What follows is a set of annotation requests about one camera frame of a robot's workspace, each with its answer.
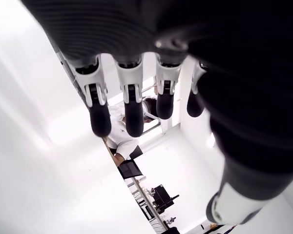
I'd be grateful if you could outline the black machine on stand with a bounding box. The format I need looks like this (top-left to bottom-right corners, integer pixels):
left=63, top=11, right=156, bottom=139
left=150, top=184, right=180, bottom=211

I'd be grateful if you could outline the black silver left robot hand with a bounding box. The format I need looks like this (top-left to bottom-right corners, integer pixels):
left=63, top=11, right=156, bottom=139
left=21, top=0, right=293, bottom=225

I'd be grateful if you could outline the white VR headset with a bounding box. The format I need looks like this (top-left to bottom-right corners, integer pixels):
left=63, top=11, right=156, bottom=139
left=142, top=100, right=159, bottom=120

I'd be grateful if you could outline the seated person in white shirt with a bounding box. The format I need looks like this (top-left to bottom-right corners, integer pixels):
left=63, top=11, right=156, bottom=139
left=104, top=96, right=160, bottom=161

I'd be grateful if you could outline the grey metal rail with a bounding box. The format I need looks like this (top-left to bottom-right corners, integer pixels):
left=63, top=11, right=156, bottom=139
left=126, top=176, right=169, bottom=231

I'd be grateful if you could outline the black folding chair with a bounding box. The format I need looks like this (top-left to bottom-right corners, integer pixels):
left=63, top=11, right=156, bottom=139
left=118, top=160, right=144, bottom=179

